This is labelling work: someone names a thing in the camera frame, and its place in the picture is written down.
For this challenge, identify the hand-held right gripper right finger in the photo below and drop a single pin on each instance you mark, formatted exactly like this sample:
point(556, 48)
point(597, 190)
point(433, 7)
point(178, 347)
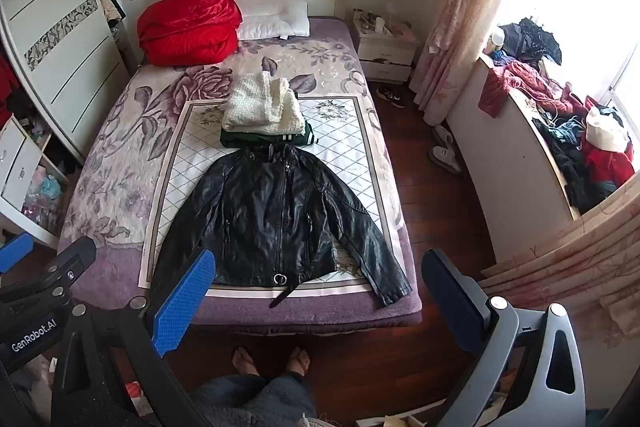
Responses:
point(452, 302)

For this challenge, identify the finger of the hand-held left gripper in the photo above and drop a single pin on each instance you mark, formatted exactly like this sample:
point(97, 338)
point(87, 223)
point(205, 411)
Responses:
point(70, 257)
point(14, 251)

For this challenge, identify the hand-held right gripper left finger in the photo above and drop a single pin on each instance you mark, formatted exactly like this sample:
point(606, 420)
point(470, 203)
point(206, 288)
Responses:
point(184, 299)

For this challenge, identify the black leather jacket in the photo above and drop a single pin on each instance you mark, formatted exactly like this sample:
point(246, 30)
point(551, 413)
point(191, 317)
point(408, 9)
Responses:
point(270, 217)

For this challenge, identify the pile of mixed clothes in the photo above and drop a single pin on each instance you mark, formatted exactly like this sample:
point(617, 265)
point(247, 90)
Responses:
point(565, 117)

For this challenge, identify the person's left foot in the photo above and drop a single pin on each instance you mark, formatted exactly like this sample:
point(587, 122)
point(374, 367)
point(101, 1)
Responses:
point(247, 363)

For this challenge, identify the person's foot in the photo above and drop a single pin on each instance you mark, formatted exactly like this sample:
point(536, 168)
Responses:
point(247, 363)
point(299, 363)

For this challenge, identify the person's jeans legs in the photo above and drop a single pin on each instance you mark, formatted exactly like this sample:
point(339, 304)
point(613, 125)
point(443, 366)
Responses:
point(255, 399)

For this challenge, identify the purple floral blanket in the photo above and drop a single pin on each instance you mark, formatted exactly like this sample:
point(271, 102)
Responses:
point(130, 147)

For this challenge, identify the person's right foot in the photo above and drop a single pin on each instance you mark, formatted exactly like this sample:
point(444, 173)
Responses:
point(299, 363)

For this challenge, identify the cream window bench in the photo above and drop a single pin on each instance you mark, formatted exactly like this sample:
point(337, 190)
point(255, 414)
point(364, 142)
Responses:
point(510, 177)

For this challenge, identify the white slipper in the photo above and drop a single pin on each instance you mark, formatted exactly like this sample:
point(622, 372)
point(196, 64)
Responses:
point(446, 159)
point(444, 136)

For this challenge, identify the green folded garment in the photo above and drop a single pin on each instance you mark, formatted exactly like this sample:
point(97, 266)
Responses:
point(240, 140)

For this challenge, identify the white fluffy folded sweater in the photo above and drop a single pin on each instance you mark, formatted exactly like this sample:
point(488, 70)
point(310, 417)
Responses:
point(260, 107)

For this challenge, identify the black shoes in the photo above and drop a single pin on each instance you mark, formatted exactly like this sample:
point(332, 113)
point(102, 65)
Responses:
point(390, 97)

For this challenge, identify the white wardrobe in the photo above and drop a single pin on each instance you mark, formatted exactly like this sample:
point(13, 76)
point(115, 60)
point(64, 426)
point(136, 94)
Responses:
point(55, 37)

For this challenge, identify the white nightstand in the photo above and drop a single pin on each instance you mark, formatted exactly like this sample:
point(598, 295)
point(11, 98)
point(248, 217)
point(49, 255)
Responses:
point(385, 57)

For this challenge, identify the red quilt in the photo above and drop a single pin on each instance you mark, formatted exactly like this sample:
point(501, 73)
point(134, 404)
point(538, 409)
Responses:
point(192, 24)

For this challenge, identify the pink curtain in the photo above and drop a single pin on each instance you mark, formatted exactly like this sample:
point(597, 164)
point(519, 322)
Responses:
point(460, 17)

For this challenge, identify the white cup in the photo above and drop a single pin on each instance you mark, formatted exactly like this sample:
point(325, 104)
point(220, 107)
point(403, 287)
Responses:
point(380, 25)

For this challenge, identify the white pillow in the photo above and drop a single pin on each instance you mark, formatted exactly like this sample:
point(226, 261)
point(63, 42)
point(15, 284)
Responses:
point(272, 26)

